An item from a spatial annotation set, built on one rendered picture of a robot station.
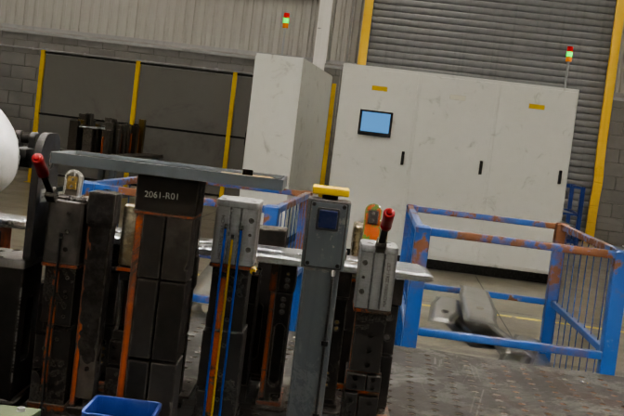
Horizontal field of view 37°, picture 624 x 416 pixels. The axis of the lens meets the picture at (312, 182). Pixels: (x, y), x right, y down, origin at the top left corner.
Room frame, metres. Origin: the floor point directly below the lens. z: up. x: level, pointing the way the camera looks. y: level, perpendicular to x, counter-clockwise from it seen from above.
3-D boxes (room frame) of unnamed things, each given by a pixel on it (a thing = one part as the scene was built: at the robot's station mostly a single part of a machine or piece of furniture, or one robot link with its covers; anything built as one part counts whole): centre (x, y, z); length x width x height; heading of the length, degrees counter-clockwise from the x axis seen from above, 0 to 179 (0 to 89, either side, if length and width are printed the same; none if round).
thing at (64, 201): (1.65, 0.42, 0.89); 0.13 x 0.11 x 0.38; 179
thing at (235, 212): (1.68, 0.13, 0.90); 0.13 x 0.10 x 0.41; 179
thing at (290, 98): (10.79, 0.33, 1.22); 2.40 x 0.54 x 2.45; 172
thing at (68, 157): (1.51, 0.23, 1.16); 0.37 x 0.14 x 0.02; 89
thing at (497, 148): (9.72, -1.39, 1.22); 2.40 x 0.54 x 2.45; 86
